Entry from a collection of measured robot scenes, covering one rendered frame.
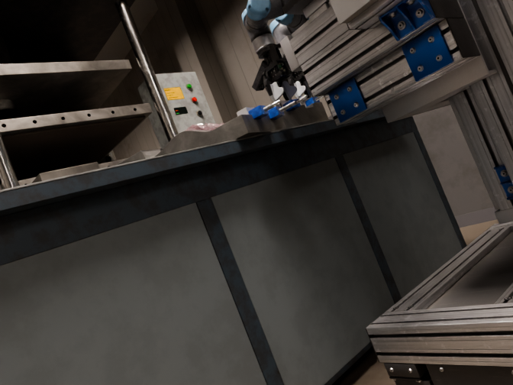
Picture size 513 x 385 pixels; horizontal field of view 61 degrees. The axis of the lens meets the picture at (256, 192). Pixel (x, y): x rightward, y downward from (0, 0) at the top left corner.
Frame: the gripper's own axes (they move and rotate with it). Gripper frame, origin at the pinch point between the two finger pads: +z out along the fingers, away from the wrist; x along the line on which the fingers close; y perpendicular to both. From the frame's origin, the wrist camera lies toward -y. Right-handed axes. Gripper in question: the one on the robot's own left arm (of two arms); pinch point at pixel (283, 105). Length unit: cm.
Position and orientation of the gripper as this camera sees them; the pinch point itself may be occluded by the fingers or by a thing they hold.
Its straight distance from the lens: 156.0
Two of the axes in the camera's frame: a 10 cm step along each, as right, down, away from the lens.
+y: 6.2, -2.9, -7.3
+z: 3.7, 9.3, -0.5
